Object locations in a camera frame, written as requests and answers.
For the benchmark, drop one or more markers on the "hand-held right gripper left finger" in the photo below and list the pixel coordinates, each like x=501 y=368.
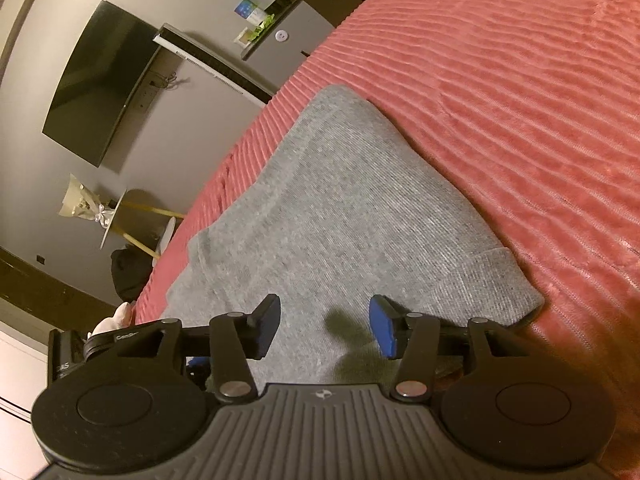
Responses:
x=266 y=327

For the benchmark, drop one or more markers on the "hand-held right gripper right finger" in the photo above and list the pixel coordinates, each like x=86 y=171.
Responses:
x=384 y=329

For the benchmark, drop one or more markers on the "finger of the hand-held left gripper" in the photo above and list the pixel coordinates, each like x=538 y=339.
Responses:
x=196 y=367

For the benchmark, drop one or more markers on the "grey pants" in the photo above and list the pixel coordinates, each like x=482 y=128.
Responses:
x=325 y=210

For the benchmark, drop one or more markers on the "person's left hand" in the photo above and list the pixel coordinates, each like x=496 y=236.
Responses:
x=114 y=321

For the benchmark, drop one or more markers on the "white drawer cabinet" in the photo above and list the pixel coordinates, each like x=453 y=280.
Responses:
x=20 y=400

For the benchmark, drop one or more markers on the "black bag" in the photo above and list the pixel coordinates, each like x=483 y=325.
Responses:
x=129 y=275

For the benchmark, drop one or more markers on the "round white side table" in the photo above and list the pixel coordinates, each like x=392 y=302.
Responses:
x=137 y=220

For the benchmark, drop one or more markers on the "wrapped flower bouquet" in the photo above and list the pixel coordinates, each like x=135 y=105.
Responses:
x=82 y=202

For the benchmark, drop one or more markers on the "pink ribbed blanket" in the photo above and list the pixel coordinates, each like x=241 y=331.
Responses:
x=500 y=85

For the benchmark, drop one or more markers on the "white long shelf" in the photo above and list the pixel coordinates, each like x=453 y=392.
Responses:
x=210 y=57

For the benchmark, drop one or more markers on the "grey cabinet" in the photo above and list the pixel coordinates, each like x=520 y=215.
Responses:
x=295 y=27

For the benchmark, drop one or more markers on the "green plant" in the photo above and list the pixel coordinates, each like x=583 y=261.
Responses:
x=262 y=24

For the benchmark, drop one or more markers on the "blue and white box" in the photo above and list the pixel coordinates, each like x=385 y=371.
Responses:
x=249 y=11

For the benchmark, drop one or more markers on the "black wall television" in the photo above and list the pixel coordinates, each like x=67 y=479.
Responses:
x=95 y=85

